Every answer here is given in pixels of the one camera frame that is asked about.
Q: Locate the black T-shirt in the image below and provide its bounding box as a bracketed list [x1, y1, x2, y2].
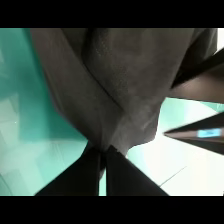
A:
[29, 28, 224, 158]

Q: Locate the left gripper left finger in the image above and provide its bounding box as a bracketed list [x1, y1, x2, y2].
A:
[34, 143, 102, 197]

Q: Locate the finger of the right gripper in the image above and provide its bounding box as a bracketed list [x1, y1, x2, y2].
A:
[162, 111, 224, 156]

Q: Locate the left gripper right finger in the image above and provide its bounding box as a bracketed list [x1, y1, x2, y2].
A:
[105, 144, 170, 197]

